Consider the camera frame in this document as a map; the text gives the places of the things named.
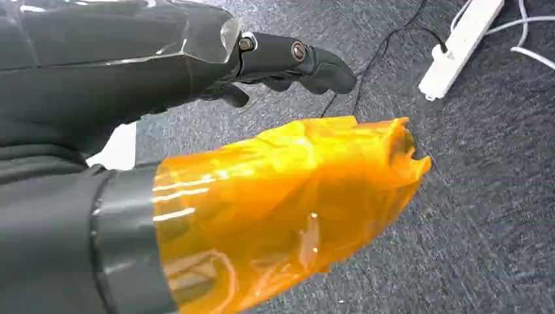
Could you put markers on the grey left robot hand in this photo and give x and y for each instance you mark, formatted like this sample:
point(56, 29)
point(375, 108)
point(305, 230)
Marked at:
point(130, 208)

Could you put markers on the white sheet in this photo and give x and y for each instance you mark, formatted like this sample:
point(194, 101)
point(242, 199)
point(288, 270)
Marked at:
point(116, 147)

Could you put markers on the white power strip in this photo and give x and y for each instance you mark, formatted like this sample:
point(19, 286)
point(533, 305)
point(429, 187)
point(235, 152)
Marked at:
point(460, 45)

